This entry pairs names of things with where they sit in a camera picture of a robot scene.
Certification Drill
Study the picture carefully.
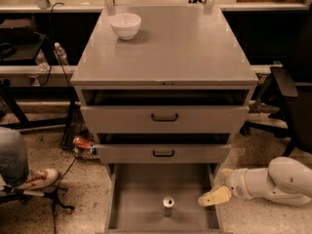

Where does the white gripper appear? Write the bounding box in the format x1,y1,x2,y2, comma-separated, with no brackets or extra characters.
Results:
198,168,253,207

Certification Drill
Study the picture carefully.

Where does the silver redbull can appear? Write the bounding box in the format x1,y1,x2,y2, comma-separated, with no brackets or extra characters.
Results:
163,196,175,216

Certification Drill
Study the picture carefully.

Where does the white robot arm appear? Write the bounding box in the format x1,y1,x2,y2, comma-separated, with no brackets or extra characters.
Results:
198,157,312,207

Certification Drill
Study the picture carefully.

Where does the bottom grey drawer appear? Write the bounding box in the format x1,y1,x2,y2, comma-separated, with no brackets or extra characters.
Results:
104,164,223,234

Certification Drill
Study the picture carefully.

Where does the grey drawer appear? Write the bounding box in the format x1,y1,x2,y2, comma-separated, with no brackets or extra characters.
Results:
81,90,248,134
104,164,223,234
96,134,231,164

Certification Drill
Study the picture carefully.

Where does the grey metal drawer cabinet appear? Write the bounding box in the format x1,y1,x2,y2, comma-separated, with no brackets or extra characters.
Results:
70,5,259,168

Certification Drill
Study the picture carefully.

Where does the middle grey drawer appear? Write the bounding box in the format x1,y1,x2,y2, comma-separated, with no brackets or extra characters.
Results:
96,134,231,164

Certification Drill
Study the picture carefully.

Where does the top grey drawer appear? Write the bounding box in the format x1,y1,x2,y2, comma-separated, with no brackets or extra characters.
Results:
81,90,248,134

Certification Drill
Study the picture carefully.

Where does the black office chair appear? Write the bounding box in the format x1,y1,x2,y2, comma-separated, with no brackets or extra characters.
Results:
239,3,312,158

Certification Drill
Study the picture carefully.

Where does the orange plastic bottle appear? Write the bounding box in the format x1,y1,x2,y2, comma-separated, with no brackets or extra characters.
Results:
73,136,97,154

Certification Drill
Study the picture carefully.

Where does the white and red sneaker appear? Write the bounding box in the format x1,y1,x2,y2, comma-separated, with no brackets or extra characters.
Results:
19,169,59,190

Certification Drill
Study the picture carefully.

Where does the white ceramic bowl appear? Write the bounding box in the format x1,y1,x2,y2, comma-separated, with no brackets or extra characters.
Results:
109,13,141,40

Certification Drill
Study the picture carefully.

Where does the clear water bottle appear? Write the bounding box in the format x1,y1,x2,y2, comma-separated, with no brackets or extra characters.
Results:
35,50,50,72
55,42,69,66

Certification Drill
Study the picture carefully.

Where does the blue jeans leg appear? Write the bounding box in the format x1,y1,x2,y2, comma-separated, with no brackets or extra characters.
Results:
0,127,29,187

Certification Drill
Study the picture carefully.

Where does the black chair base left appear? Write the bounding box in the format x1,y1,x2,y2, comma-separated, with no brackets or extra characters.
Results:
0,185,75,211

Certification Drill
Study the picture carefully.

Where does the black power cable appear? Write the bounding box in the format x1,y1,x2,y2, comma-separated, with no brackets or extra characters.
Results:
32,2,79,234

